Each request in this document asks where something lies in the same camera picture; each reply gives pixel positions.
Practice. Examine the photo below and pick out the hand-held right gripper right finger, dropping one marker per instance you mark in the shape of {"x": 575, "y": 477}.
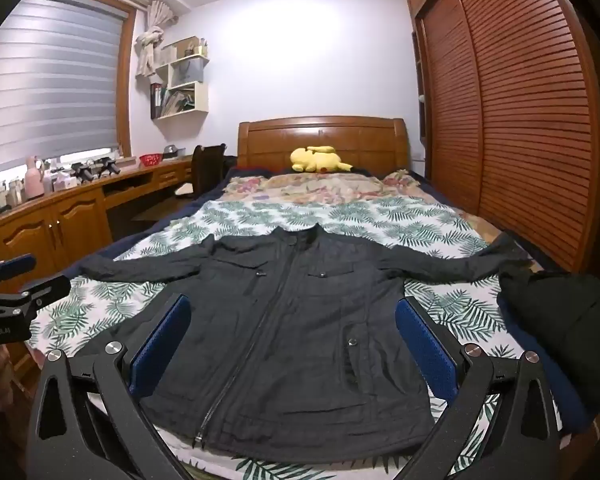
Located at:
{"x": 425, "y": 355}

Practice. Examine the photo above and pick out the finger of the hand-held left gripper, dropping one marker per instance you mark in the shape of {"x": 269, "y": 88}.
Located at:
{"x": 47, "y": 291}
{"x": 20, "y": 263}

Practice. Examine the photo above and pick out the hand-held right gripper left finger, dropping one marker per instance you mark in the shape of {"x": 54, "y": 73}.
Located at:
{"x": 165, "y": 340}

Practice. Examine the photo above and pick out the dark grey zip jacket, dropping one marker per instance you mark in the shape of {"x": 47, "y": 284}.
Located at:
{"x": 290, "y": 320}

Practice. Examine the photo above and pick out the black garment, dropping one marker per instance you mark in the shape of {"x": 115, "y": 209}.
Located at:
{"x": 555, "y": 320}

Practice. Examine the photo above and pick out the wooden desk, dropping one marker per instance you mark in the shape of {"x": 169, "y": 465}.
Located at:
{"x": 40, "y": 225}

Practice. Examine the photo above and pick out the row of small bottles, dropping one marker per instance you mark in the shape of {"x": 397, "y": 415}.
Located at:
{"x": 0, "y": 197}

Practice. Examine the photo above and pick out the pink bottle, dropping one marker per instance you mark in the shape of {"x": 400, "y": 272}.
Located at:
{"x": 35, "y": 177}

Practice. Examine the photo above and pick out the black clamp device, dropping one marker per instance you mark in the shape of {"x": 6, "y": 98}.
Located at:
{"x": 86, "y": 171}
{"x": 106, "y": 166}

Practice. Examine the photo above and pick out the leaf-print bed sheet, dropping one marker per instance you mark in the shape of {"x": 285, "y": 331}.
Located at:
{"x": 380, "y": 225}

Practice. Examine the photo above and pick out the red bowl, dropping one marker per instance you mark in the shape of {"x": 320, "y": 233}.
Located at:
{"x": 150, "y": 161}

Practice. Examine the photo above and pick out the dark wooden chair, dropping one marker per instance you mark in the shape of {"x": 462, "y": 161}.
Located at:
{"x": 205, "y": 160}

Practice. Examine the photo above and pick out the grey pot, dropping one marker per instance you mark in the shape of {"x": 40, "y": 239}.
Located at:
{"x": 172, "y": 151}

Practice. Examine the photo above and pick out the floral pillows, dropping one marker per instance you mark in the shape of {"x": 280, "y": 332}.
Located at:
{"x": 305, "y": 187}

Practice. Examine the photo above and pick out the black binder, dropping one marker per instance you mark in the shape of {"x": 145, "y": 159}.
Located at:
{"x": 156, "y": 101}

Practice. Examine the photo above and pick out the yellow plush toy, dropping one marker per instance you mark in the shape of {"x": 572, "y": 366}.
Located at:
{"x": 320, "y": 160}

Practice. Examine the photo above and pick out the wooden bed headboard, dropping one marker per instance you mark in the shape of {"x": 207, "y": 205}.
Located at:
{"x": 360, "y": 140}

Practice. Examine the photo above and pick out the tied beige curtain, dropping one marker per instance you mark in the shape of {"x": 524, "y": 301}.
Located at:
{"x": 147, "y": 45}

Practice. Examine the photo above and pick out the wooden louvred wardrobe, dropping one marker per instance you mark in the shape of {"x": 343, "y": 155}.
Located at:
{"x": 520, "y": 110}

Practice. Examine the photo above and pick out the wooden window frame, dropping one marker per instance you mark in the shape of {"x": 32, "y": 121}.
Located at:
{"x": 126, "y": 85}

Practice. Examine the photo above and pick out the white wall shelf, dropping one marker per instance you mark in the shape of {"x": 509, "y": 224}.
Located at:
{"x": 201, "y": 95}

